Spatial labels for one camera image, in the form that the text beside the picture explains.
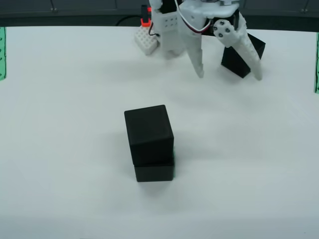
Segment orange and black clamp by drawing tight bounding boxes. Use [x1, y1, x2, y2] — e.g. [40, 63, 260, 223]
[140, 4, 152, 27]

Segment red white black servo cable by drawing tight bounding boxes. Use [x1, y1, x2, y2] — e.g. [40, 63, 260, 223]
[173, 0, 213, 35]

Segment black cube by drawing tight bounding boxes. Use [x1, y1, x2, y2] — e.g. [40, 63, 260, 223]
[133, 156, 175, 183]
[124, 104, 174, 166]
[221, 33, 266, 79]

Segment green paper strip with arrows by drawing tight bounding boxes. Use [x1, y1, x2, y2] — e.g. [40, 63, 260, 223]
[0, 26, 8, 82]
[313, 32, 319, 95]

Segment dark grey cabinet front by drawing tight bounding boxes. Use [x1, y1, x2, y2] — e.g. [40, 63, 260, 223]
[0, 0, 319, 27]

